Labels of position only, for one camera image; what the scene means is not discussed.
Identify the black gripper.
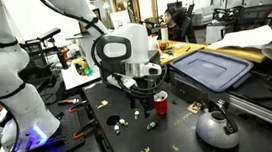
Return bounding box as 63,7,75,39
126,77,159,118

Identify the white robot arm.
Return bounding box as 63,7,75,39
0,0,162,152

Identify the red plastic cup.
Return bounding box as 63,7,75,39
154,90,168,115

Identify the grey toaster oven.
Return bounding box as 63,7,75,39
100,50,163,90

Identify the seated person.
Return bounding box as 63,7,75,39
164,7,185,42

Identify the grey kettle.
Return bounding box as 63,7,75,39
195,99,240,150

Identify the blue plastic bin lid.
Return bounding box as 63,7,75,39
170,49,254,92

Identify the white paper stack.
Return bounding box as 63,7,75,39
209,25,272,60

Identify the orange handled clamp front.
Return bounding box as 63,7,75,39
73,119,96,139

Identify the orange handled clamp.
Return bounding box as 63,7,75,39
57,98,80,105
73,119,96,139
68,101,87,113

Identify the orange handled clamp lower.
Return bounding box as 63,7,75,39
68,101,87,113

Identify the orange handled clamp upper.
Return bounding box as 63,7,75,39
57,98,80,105

